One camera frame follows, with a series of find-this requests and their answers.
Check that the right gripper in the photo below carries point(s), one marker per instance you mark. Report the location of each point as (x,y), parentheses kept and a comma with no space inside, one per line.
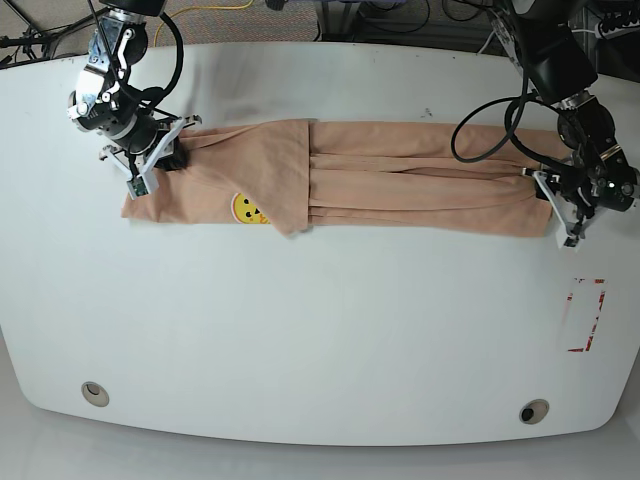
(141,135)

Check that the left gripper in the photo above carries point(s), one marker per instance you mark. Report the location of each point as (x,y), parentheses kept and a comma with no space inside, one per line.
(567,203)

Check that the peach T-shirt with emoji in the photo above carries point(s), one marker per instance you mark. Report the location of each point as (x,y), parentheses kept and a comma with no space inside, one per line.
(296,174)

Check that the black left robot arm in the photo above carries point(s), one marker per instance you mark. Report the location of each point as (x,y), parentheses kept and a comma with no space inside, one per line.
(554,63)

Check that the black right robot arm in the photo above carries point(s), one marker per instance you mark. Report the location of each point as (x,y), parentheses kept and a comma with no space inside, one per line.
(104,101)

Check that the red tape rectangle marking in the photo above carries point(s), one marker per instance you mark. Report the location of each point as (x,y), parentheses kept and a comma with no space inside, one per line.
(582,312)

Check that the black tripod legs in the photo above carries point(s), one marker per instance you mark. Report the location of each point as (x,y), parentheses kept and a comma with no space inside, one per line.
(36,44)

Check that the white power strip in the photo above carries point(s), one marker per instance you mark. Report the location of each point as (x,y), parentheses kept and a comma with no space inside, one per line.
(617,24)

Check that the right table grommet hole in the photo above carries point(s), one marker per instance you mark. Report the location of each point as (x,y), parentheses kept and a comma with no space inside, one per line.
(534,412)

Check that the table grommet hole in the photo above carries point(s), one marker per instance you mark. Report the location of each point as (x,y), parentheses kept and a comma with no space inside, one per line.
(95,394)
(534,412)

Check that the left table grommet hole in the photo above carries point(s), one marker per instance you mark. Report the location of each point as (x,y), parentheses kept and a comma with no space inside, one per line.
(95,394)

